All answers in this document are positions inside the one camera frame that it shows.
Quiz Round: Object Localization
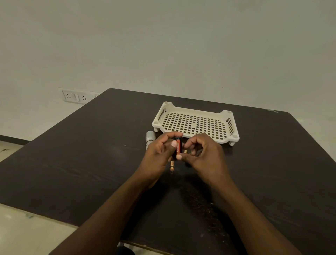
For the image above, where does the red and black battery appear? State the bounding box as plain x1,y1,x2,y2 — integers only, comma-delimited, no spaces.
172,137,182,161

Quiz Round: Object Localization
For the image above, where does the person's left forearm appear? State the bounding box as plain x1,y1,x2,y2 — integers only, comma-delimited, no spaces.
49,171,161,255

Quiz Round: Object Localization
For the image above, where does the person's right hand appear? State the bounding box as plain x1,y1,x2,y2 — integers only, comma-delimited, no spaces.
176,133,235,187

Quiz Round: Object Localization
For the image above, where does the person's left hand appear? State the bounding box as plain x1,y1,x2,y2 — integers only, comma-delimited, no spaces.
135,131,184,188

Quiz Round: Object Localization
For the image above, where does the white perforated plastic tray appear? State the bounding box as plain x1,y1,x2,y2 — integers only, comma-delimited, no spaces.
152,101,240,146

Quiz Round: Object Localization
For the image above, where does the silver metal flashlight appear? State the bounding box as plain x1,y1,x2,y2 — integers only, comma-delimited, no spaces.
145,131,156,150

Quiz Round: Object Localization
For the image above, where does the person's right forearm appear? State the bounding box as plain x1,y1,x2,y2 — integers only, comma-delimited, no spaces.
210,179,303,255

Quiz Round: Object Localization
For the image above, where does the white wall socket panel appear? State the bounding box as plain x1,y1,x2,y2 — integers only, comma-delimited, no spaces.
61,89,101,105

